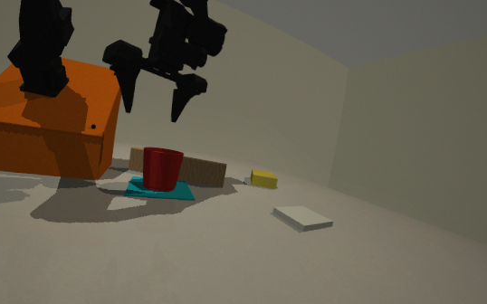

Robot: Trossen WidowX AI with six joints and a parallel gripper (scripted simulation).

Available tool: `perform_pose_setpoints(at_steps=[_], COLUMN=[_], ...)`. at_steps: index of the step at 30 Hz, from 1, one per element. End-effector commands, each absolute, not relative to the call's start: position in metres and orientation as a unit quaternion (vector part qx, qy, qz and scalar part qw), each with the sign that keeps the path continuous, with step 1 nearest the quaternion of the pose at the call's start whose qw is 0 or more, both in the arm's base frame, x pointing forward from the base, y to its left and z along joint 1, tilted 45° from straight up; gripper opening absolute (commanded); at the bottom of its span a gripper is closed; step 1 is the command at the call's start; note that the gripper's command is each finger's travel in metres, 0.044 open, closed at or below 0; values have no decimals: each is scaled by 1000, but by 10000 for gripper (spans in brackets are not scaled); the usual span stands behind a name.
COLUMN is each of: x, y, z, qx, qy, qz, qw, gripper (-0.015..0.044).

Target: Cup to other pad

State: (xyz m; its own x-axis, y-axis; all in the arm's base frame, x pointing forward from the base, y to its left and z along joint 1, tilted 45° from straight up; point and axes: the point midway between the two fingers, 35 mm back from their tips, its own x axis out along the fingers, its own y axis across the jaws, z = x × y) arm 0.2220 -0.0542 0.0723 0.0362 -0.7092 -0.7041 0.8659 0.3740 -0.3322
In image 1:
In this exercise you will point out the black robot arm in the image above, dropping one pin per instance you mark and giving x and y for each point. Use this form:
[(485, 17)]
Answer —
[(46, 27)]

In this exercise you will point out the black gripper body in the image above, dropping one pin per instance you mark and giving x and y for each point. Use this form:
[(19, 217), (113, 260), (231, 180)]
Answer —
[(121, 51)]

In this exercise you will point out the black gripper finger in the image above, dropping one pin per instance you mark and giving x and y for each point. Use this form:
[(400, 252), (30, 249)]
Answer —
[(126, 76), (180, 98)]

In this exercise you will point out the yellow rectangular block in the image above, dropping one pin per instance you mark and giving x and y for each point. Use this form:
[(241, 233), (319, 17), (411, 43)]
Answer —
[(264, 179)]

